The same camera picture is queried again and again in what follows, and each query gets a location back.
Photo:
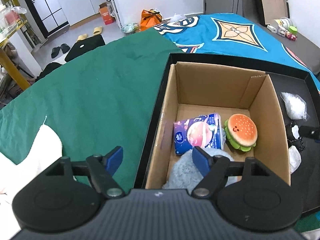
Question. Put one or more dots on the purple tissue pack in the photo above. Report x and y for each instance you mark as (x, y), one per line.
(204, 131)

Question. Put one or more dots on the black stool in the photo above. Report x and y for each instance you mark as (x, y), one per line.
(83, 46)

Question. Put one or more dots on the yellow side table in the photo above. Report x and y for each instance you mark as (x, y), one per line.
(7, 63)

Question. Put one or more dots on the black shallow tray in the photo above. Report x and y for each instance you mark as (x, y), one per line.
(202, 84)

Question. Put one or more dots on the green lidded jar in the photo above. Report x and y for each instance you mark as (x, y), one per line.
(293, 30)

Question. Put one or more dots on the burger plush toy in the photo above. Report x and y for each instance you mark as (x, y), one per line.
(241, 132)

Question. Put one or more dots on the orange cardboard box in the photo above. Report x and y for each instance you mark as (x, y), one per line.
(106, 16)

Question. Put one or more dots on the fluffy grey-blue plush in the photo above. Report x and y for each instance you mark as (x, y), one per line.
(185, 175)

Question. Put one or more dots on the white towel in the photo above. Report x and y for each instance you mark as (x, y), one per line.
(46, 149)

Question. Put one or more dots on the white soft item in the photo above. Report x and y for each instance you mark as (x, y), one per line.
(294, 158)

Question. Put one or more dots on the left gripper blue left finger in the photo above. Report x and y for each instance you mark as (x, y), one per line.
(113, 160)

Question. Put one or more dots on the white plastic bag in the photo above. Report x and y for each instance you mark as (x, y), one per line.
(176, 18)

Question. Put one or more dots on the black slippers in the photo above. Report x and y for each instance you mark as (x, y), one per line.
(64, 48)

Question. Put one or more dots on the grey bench mattress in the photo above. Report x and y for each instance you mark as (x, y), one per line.
(306, 50)

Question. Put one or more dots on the white fluff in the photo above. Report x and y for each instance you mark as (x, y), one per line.
(295, 106)

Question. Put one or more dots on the green cloth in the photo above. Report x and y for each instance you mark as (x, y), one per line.
(100, 100)

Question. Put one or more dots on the blue patterned blanket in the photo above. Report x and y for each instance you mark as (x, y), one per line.
(229, 34)

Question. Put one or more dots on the orange bag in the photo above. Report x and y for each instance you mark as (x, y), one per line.
(150, 18)

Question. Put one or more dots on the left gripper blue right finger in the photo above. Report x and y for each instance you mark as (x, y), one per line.
(202, 160)

